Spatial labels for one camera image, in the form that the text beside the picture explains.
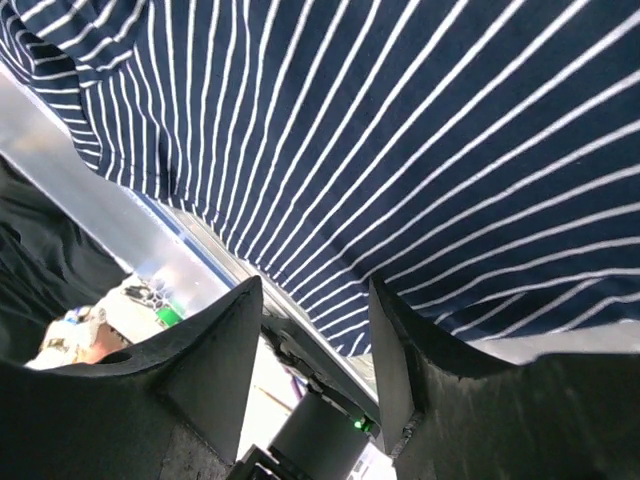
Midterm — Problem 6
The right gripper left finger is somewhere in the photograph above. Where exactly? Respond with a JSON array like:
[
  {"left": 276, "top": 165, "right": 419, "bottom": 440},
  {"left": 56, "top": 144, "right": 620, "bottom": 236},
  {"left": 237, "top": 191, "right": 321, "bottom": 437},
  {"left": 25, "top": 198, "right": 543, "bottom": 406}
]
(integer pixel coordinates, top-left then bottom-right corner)
[{"left": 1, "top": 277, "right": 263, "bottom": 479}]

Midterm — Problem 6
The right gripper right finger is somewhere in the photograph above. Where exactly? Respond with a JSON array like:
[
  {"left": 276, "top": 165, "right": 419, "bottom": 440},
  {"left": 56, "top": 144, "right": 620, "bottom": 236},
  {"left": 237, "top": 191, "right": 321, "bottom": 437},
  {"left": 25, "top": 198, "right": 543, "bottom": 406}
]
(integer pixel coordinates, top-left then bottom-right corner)
[{"left": 369, "top": 277, "right": 639, "bottom": 479}]

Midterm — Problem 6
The navy striped underwear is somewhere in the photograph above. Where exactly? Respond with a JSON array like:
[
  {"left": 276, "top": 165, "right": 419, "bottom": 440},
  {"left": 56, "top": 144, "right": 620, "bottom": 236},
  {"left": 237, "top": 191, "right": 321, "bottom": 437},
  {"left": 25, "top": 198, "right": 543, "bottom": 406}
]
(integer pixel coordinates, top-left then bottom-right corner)
[{"left": 1, "top": 1, "right": 639, "bottom": 356}]

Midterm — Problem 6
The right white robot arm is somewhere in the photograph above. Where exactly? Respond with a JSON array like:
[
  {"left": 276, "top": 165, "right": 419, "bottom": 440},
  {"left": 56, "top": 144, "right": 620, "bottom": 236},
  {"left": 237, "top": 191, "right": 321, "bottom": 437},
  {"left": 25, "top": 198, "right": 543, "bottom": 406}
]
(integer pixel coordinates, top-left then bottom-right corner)
[{"left": 1, "top": 278, "right": 639, "bottom": 479}]

